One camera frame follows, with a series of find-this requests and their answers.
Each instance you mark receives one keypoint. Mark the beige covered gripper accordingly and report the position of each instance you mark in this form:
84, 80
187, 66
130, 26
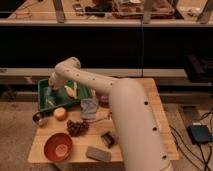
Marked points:
55, 81

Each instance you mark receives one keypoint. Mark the green sponge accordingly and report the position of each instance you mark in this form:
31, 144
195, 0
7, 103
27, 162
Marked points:
50, 99

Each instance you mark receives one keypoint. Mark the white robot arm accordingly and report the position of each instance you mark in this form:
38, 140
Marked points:
141, 144

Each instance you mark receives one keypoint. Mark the green plastic tray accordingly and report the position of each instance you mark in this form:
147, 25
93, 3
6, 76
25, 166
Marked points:
61, 97

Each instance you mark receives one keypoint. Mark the yellow round fruit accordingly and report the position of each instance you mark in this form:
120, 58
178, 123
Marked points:
60, 114

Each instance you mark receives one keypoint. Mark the blue grey cloth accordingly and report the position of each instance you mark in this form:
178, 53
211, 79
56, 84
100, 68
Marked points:
89, 108

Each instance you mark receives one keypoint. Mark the metal measuring cup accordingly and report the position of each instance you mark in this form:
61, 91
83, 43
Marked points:
39, 119

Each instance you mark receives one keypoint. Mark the purple bowl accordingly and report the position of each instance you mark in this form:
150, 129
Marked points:
102, 98

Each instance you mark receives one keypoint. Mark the dark grape bunch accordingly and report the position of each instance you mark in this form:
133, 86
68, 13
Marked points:
76, 129

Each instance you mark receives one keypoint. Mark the orange bowl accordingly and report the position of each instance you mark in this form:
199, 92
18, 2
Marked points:
58, 147

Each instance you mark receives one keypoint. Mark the grey rectangular block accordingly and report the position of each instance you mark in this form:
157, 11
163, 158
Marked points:
98, 154

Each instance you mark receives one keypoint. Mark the black foot pedal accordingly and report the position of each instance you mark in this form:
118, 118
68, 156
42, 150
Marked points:
199, 134

